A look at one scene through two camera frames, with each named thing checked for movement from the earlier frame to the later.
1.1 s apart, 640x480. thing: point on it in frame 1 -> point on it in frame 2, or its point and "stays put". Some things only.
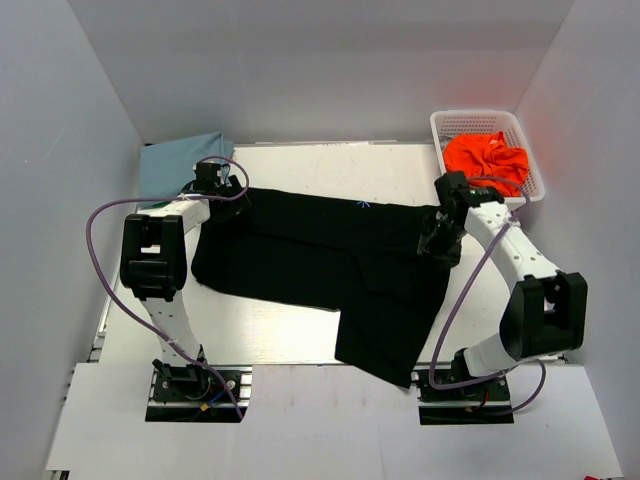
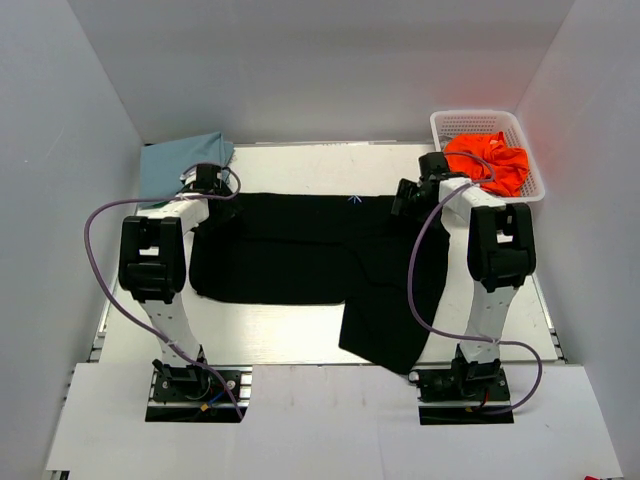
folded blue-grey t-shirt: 167,167 stays put
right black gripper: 447,255 -> 408,189
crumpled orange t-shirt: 488,162 stays put
